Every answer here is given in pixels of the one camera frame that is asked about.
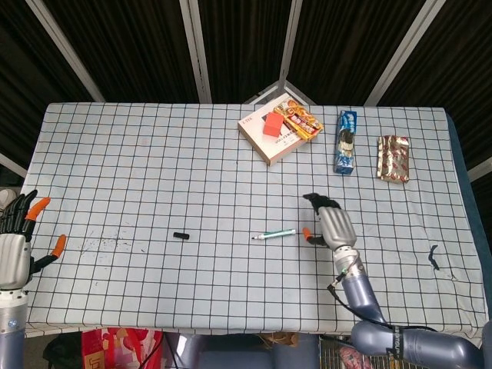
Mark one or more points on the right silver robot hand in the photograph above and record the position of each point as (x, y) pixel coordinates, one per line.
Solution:
(338, 228)

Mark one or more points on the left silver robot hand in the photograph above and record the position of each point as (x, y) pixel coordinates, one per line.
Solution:
(13, 257)

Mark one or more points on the green white marker body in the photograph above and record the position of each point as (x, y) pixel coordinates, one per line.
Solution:
(276, 233)

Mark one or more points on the black marker cap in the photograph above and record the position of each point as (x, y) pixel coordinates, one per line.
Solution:
(181, 235)

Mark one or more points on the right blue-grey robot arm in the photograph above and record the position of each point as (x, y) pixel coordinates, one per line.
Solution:
(361, 296)

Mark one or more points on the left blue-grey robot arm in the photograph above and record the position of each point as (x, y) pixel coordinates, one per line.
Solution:
(11, 326)

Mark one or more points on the blue cookie package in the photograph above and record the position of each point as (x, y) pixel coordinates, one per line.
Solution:
(346, 142)

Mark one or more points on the gold foil snack bag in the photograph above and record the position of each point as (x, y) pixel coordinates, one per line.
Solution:
(394, 159)

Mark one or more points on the small black strip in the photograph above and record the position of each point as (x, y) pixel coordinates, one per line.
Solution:
(433, 257)

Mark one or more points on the black bag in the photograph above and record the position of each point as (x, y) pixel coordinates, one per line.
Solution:
(63, 351)

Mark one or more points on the yellow snack package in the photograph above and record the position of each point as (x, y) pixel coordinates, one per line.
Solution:
(303, 121)

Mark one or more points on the orange cube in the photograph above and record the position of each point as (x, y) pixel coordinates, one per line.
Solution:
(273, 125)

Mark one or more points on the white flat cardboard box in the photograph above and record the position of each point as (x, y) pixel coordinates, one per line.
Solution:
(255, 130)

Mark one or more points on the dark blue undercloth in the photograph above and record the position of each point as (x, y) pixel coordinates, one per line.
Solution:
(467, 200)

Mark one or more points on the red shopping bag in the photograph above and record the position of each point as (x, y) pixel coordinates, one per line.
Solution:
(115, 350)

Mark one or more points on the blue-grey chair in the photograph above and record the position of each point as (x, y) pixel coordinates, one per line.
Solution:
(238, 353)

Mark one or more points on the checked light blue tablecloth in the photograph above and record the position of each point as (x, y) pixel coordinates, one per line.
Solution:
(153, 173)

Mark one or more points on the white partition base frame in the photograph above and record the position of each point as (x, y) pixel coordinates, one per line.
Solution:
(276, 86)

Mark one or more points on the white partition frame post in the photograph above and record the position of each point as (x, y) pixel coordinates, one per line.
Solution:
(403, 54)
(290, 38)
(65, 50)
(197, 50)

